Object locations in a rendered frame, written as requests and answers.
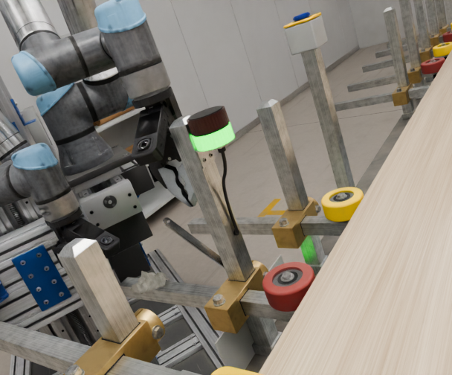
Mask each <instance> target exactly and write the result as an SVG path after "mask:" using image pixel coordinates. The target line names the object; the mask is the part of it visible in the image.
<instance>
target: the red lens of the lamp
mask: <svg viewBox="0 0 452 375"><path fill-rule="evenodd" d="M222 107H223V108H222V109H221V110H220V111H218V112H216V113H214V114H212V115H209V116H207V117H205V118H201V119H198V120H194V121H189V120H188V119H187V124H188V127H189V129H190V132H191V134H192V135H203V134H206V133H209V132H212V131H214V130H217V129H219V128H221V127H223V126H225V125H226V124H228V123H229V122H230V121H229V118H228V116H227V112H226V109H225V107H224V106H222Z"/></svg>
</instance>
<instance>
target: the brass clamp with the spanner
mask: <svg viewBox="0 0 452 375"><path fill-rule="evenodd" d="M252 264H253V265H254V271H253V272H252V273H251V275H250V276H249V277H248V279H247V280H246V281H232V280H229V278H228V279H227V280H226V281H225V282H224V283H223V284H222V285H221V287H220V288H219V289H218V290H217V292H216V293H215V294H214V295H217V294H220V295H223V297H224V299H225V300H226V302H225V303H224V304H223V305H222V306H220V307H215V306H214V305H213V297H214V295H213V297H212V298H211V299H210V300H209V301H208V302H207V304H206V305H205V306H204V309H205V311H206V313H207V316H208V318H209V320H210V323H211V325H212V327H213V329H214V330H219V331H223V332H227V333H235V334H237V333H238V332H239V330H240V329H241V327H242V326H243V324H244V323H245V322H246V320H247V319H248V317H249V315H246V314H245V312H244V310H243V308H242V305H241V302H240V301H241V299H242V298H243V296H244V295H245V293H246V292H247V291H248V290H256V291H264V289H263V287H262V281H263V279H264V277H265V276H266V275H267V273H268V269H267V268H266V266H265V265H264V264H262V263H260V262H259V261H256V260H252Z"/></svg>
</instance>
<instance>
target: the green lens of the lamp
mask: <svg viewBox="0 0 452 375"><path fill-rule="evenodd" d="M234 138H235V135H234V133H233V129H232V126H231V125H230V122H229V124H228V125H227V126H226V127H225V128H223V129H220V130H219V131H217V132H214V133H212V134H209V135H205V136H201V137H194V136H193V140H194V142H195V144H196V148H197V150H198V151H207V150H213V149H216V148H218V147H221V146H223V145H225V144H227V143H229V142H230V141H232V140H233V139H234Z"/></svg>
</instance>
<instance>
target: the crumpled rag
mask: <svg viewBox="0 0 452 375"><path fill-rule="evenodd" d="M166 280H169V278H167V276H166V274H164V273H163V272H157V274H155V273H154V272H150V273H147V272H144V271H141V277H140V278H139V279H138V283H136V284H132V288H131V289H130V290H131V291H132V293H133V292H138V293H140V294H143V293H145V292H146V291H148V290H151V291H152V290H154V289H157V288H159V287H161V286H165V282H166Z"/></svg>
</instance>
